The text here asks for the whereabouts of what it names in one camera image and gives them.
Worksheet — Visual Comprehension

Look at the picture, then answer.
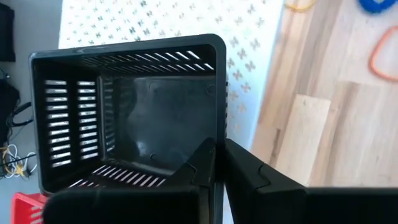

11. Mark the black cable coil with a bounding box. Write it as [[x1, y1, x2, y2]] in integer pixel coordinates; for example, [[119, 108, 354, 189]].
[[0, 78, 34, 147]]

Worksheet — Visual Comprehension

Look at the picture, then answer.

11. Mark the white perforated metal shelf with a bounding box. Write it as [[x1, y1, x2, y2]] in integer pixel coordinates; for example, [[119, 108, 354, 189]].
[[58, 0, 285, 224]]

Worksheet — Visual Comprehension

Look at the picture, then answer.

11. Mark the red plastic basket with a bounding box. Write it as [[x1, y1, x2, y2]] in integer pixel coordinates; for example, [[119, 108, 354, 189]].
[[11, 192, 50, 224]]

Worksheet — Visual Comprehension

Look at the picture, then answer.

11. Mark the black plastic basket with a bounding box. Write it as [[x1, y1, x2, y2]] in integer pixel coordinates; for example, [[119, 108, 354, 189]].
[[29, 33, 229, 224]]

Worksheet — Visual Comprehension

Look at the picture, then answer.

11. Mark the blue coil wristband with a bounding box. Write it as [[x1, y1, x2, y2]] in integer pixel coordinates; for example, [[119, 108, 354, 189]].
[[358, 0, 398, 14]]

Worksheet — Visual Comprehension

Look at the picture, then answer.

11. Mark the black equipment box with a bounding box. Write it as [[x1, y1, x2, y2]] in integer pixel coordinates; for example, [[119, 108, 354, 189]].
[[0, 2, 16, 62]]

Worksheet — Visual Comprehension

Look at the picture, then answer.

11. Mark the orange rubber band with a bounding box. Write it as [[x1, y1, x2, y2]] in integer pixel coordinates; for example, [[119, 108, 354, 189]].
[[369, 26, 398, 83]]

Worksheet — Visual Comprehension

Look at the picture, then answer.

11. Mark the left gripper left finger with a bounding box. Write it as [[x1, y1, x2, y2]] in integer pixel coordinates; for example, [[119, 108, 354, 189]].
[[42, 138, 217, 224]]

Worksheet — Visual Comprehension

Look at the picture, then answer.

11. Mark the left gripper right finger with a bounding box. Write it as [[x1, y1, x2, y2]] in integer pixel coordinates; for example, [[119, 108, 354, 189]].
[[224, 138, 398, 224]]

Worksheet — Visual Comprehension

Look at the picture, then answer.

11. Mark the white yellow cable bundle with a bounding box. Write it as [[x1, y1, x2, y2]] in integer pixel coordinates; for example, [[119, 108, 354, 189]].
[[0, 142, 38, 180]]

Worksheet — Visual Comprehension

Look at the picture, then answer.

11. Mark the yellow rubber band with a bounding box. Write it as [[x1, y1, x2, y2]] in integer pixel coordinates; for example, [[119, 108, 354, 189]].
[[284, 0, 318, 13]]

